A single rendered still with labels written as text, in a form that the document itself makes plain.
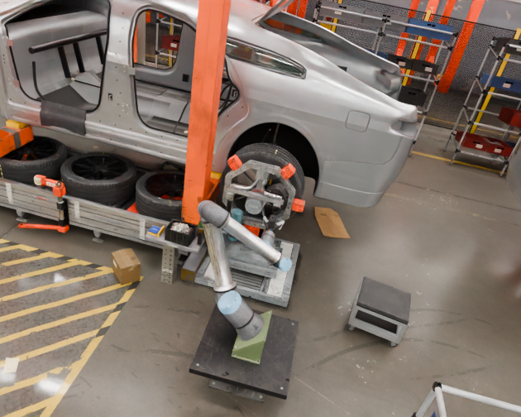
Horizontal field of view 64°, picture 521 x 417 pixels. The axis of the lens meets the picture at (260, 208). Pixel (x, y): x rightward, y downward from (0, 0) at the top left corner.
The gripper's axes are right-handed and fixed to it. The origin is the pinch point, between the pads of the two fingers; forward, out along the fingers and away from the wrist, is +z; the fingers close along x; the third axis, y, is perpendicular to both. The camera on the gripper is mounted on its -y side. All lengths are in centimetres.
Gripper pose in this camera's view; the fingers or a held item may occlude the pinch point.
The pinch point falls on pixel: (274, 218)
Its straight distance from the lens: 301.8
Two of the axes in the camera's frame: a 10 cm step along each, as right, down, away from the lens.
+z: 2.0, -4.9, 8.5
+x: 9.7, 2.5, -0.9
